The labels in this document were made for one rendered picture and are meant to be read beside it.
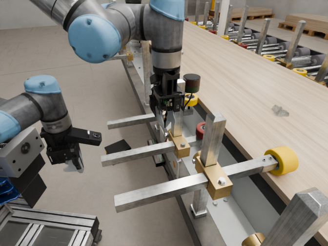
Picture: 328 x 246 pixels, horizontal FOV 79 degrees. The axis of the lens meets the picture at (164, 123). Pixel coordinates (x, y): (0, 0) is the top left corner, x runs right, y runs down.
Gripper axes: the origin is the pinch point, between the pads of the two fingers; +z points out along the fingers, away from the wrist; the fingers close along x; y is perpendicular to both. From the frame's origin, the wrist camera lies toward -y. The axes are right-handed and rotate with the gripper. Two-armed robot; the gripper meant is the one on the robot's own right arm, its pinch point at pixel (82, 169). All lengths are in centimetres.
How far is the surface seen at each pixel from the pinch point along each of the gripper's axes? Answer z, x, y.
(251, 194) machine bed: 8, 23, -57
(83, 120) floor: 83, -156, 20
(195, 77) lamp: -28, -3, -43
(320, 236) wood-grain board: -6, 44, -56
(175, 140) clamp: -4.1, -0.4, -35.8
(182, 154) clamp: -0.8, 4.8, -36.6
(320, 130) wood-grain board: -7, 14, -91
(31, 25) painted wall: 75, -743, 184
